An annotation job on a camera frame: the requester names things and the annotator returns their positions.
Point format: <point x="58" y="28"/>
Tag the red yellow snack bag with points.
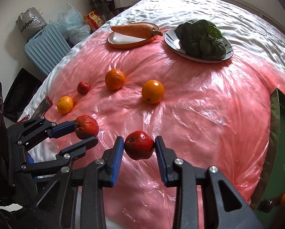
<point x="94" y="20"/>

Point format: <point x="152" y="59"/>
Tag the red apple front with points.
<point x="139" y="145"/>

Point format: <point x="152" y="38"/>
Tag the orange carrot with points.
<point x="138" y="30"/>

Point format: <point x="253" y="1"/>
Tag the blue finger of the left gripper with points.
<point x="40" y="130"/>
<point x="64" y="158"/>

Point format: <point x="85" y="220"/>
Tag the green leafy vegetable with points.
<point x="204" y="31"/>

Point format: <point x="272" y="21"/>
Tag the green shallow tray box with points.
<point x="272" y="179"/>

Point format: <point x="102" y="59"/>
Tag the smartphone red case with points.
<point x="40" y="111"/>

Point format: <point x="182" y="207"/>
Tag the orange oval dish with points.
<point x="120" y="41"/>

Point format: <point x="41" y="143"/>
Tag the dark purple plum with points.
<point x="266" y="206"/>

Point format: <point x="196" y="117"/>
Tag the grey rimmed white plate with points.
<point x="174" y="43"/>

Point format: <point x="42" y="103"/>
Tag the small orange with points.
<point x="65" y="104"/>

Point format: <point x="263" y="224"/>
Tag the small red apple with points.
<point x="83" y="88"/>

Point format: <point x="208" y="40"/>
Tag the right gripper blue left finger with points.
<point x="55" y="204"/>

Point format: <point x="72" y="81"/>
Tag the black laptop on floor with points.
<point x="23" y="88"/>

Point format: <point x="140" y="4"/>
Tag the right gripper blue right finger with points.
<point x="223" y="205"/>

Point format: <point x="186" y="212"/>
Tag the translucent blue plastic bag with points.
<point x="72" y="26"/>

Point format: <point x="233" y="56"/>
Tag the grey printed plastic bag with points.
<point x="29" y="23"/>

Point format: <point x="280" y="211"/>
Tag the light blue suitcase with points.
<point x="46" y="49"/>

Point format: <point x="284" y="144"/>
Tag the pink plastic sheet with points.
<point x="175" y="119"/>

